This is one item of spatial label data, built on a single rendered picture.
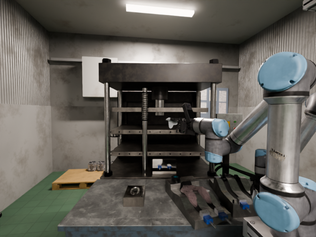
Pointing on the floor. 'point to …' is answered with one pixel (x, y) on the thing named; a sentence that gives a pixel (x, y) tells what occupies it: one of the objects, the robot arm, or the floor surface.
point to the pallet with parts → (80, 177)
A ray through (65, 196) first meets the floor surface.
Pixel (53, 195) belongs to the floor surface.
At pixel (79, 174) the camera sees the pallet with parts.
